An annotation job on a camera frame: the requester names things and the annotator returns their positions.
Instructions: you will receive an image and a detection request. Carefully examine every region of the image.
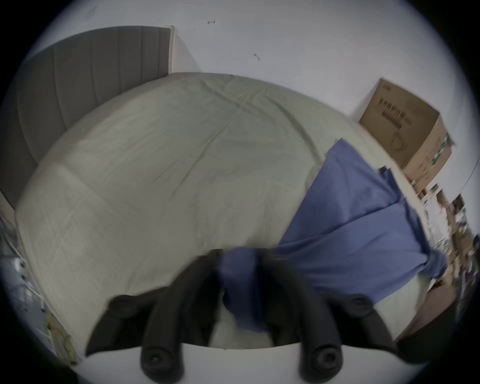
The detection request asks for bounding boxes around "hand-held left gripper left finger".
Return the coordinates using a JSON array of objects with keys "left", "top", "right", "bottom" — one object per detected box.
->
[{"left": 85, "top": 249, "right": 224, "bottom": 380}]

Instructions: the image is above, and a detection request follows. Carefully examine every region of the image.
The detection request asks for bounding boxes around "bed with beige sheet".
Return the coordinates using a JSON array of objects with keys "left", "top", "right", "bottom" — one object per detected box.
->
[{"left": 15, "top": 72, "right": 436, "bottom": 351}]

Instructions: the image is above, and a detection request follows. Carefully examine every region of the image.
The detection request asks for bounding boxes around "brown cardboard carton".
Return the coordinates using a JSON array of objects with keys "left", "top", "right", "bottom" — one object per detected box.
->
[{"left": 358, "top": 77, "right": 455, "bottom": 188}]

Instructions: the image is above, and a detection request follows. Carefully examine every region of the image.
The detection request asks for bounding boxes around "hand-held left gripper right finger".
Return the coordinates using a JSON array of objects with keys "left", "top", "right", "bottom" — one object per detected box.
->
[{"left": 259, "top": 249, "right": 399, "bottom": 384}]

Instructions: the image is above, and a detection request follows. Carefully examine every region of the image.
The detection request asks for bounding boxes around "blue garment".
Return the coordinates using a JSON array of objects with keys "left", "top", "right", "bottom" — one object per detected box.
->
[{"left": 218, "top": 138, "right": 448, "bottom": 334}]

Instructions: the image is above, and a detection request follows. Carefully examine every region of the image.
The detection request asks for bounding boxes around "grey padded headboard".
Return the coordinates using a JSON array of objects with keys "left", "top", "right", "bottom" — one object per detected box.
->
[{"left": 0, "top": 25, "right": 172, "bottom": 211}]

